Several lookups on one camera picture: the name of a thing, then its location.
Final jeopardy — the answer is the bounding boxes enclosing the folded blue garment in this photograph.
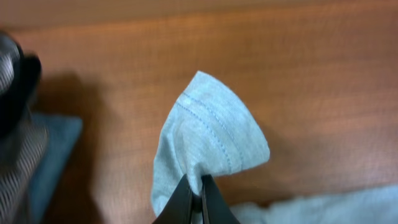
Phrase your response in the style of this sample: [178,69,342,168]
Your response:
[29,113,83,223]

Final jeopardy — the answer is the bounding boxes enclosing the folded grey jeans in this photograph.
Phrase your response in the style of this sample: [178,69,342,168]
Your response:
[1,111,49,223]

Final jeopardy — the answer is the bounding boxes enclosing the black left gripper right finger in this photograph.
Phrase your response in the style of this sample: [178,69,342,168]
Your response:
[201,175,240,224]

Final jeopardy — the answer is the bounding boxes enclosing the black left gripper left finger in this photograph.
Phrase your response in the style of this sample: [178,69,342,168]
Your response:
[152,175,193,224]

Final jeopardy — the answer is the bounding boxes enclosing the light blue t-shirt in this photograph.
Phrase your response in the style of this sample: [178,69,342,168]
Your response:
[150,71,397,223]

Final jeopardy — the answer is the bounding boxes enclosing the folded dark green trousers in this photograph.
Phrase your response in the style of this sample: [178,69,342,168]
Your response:
[1,32,42,138]

